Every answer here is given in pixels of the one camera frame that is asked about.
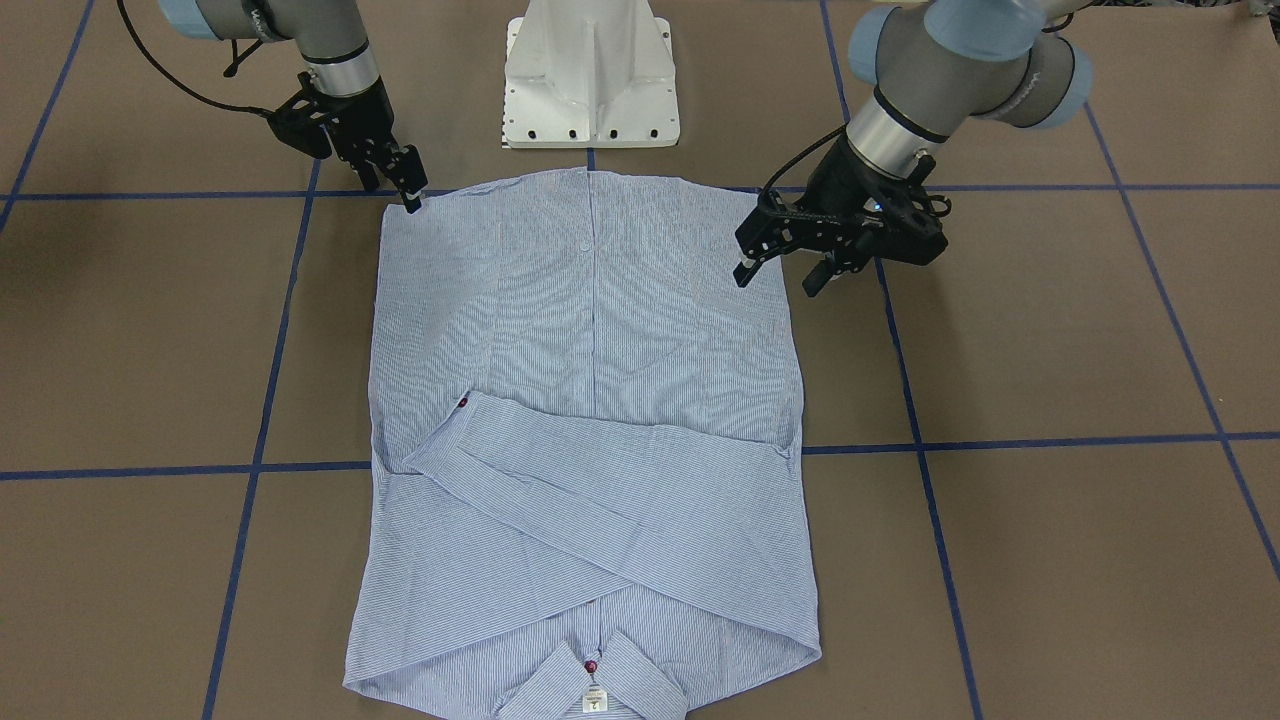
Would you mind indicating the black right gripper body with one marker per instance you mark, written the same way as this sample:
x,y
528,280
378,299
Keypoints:
x,y
362,113

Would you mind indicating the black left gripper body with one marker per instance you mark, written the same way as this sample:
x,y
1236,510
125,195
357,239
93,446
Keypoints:
x,y
838,174

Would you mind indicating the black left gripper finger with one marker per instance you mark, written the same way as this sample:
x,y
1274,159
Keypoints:
x,y
819,276
746,270

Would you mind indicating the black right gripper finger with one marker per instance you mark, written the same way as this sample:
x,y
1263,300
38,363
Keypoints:
x,y
409,177

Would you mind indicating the light blue striped shirt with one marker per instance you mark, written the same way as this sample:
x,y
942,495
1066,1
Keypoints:
x,y
586,455

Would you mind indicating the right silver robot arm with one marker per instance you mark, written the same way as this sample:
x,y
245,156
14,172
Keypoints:
x,y
329,35

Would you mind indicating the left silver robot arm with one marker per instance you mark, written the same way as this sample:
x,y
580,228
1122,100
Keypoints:
x,y
931,67

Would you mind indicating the brown paper table mat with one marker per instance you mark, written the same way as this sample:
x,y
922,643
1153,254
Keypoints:
x,y
1041,472

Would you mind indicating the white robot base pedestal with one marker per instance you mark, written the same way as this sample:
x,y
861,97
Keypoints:
x,y
590,75

